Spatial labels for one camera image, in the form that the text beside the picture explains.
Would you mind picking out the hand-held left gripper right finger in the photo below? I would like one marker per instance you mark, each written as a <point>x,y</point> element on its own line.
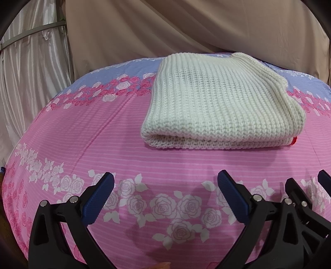
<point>232,199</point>

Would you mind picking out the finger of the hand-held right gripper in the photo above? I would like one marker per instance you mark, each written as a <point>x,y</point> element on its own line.
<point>297,188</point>
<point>325,178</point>

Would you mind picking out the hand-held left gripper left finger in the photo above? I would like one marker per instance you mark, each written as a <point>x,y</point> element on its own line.
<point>99,199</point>

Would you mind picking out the white knit sweater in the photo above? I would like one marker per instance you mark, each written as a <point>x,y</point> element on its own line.
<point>219,103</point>

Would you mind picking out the pink blue rose-print bedsheet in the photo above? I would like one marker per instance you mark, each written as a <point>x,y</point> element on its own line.
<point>155,165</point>

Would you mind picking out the white satin curtain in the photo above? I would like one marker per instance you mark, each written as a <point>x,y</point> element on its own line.
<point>25,82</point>

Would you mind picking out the grey metal rod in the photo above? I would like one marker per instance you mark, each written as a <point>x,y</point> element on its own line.
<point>33,33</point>

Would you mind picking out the beige curtain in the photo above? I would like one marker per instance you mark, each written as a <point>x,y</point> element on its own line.
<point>181,25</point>

